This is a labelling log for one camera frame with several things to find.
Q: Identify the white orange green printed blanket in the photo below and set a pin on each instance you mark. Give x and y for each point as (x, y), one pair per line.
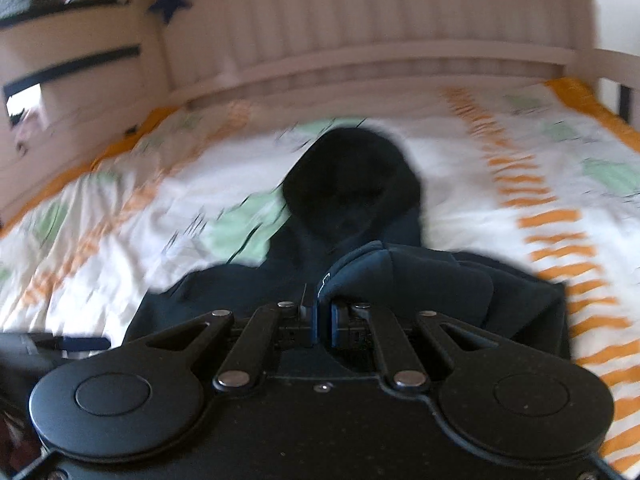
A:
(500, 185)

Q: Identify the white slatted bed side rail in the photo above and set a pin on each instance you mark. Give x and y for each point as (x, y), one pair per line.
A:
(617, 65)
(65, 85)

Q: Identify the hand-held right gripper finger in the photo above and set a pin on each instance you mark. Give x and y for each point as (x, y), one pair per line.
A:
(315, 327)
(327, 327)

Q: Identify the dark navy hoodie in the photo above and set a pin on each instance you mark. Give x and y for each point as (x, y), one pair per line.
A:
(350, 195)

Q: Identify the blue star decoration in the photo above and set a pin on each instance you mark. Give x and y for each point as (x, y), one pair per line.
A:
(172, 1)

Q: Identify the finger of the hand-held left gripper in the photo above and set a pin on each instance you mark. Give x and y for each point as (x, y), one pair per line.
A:
(85, 344)

